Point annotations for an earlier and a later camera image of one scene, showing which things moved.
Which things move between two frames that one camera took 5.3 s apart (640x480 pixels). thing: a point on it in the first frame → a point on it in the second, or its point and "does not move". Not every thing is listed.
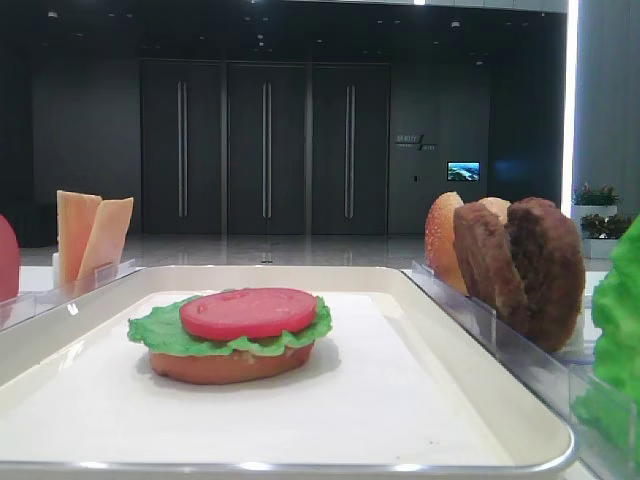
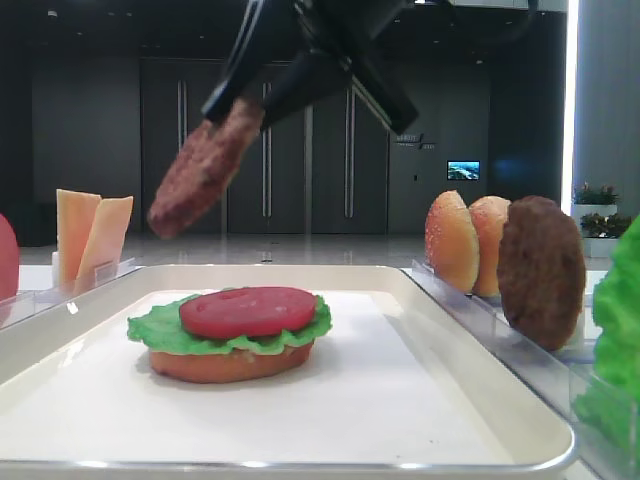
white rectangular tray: x=399 y=389 does not move
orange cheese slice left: x=75 y=216 does not move
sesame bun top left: x=441 y=249 does not move
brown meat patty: x=487 y=264 → x=204 y=175
